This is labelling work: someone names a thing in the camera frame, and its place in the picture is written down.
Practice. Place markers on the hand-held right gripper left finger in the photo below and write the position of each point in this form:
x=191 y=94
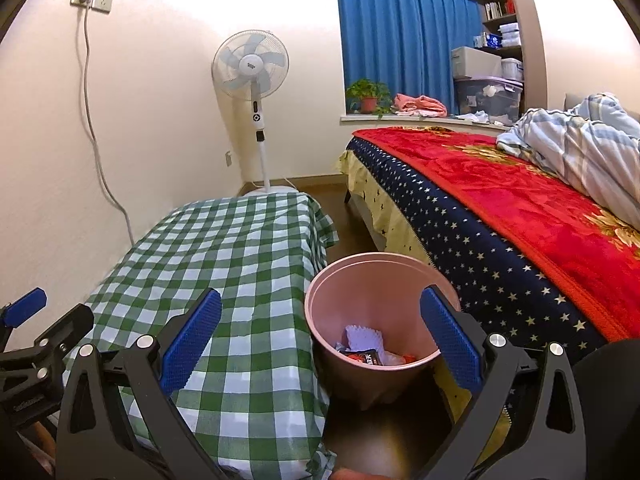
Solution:
x=192 y=340

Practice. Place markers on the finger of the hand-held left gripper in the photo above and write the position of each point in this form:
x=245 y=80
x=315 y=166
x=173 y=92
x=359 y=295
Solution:
x=25 y=307
x=70 y=325

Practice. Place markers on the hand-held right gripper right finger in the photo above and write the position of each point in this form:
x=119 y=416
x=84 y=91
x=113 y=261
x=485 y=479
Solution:
x=450 y=337

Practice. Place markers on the white paper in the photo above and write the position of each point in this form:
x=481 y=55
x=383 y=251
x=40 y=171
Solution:
x=362 y=337

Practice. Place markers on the pink plastic bin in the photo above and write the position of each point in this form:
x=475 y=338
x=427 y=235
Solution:
x=370 y=285

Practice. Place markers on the green checked tablecloth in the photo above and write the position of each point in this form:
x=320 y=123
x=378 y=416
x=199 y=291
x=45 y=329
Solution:
x=240 y=260

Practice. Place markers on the bed with red blanket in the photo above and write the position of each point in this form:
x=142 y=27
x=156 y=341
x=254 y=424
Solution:
x=475 y=240

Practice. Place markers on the bed with star bedding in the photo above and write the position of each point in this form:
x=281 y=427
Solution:
x=525 y=200

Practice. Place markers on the white crumpled cloth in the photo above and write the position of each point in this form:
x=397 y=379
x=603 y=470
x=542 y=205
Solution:
x=480 y=117

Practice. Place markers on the white windowsill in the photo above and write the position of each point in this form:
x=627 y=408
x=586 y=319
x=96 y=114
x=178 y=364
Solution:
x=400 y=121

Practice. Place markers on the pink folded clothes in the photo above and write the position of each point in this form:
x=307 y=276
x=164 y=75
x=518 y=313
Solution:
x=420 y=105

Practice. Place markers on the clear plastic storage box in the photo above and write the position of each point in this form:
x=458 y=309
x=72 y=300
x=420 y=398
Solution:
x=487 y=100

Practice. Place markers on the blue striped quilt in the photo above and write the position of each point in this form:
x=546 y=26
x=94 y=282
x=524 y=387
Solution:
x=590 y=140

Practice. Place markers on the potted green plant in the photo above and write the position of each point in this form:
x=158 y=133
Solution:
x=367 y=95

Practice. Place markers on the grey headboard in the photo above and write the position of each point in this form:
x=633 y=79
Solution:
x=574 y=101

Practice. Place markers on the white lidded tub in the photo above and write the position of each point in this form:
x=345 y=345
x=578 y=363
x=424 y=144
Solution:
x=511 y=70

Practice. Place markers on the white cardboard box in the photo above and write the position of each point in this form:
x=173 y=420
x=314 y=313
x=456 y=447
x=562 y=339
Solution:
x=475 y=62

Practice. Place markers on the white standing fan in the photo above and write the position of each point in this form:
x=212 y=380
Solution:
x=250 y=65

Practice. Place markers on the wooden bookshelf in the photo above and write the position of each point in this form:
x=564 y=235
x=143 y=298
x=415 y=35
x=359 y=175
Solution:
x=532 y=50

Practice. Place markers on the blue white packets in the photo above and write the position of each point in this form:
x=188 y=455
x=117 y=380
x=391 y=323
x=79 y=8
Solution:
x=495 y=37

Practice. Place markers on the blue curtain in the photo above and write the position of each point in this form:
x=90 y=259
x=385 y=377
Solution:
x=405 y=35

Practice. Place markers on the row of books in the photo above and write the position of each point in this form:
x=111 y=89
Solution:
x=497 y=9

